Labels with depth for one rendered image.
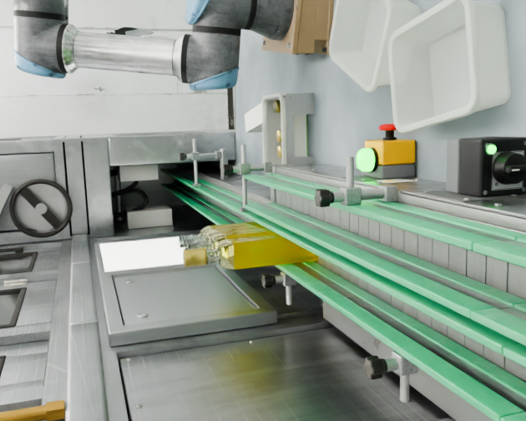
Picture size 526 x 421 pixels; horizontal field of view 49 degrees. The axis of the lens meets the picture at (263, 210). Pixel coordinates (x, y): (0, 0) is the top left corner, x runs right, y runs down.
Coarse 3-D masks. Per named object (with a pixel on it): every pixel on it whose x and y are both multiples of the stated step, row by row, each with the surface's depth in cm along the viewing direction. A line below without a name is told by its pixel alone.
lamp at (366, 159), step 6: (360, 150) 108; (366, 150) 107; (372, 150) 107; (360, 156) 107; (366, 156) 106; (372, 156) 106; (360, 162) 107; (366, 162) 106; (372, 162) 106; (360, 168) 108; (366, 168) 107; (372, 168) 107
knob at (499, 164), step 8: (504, 152) 78; (512, 152) 78; (496, 160) 78; (504, 160) 77; (512, 160) 77; (520, 160) 77; (496, 168) 78; (504, 168) 77; (512, 168) 76; (520, 168) 76; (496, 176) 78; (504, 176) 77; (512, 176) 77; (520, 176) 78; (504, 184) 79
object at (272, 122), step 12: (264, 96) 163; (276, 96) 153; (264, 108) 165; (264, 120) 166; (276, 120) 166; (264, 132) 166; (264, 144) 167; (276, 144) 167; (264, 156) 167; (276, 156) 168
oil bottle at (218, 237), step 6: (264, 228) 130; (216, 234) 125; (222, 234) 124; (228, 234) 124; (234, 234) 124; (240, 234) 124; (246, 234) 124; (252, 234) 124; (258, 234) 124; (264, 234) 125; (270, 234) 125; (210, 240) 126; (216, 240) 122; (222, 240) 122; (216, 246) 122
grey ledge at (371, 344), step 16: (336, 320) 117; (352, 336) 110; (368, 336) 104; (368, 352) 104; (384, 352) 98; (416, 384) 89; (432, 384) 85; (432, 400) 85; (448, 400) 82; (464, 400) 78; (464, 416) 78; (480, 416) 75
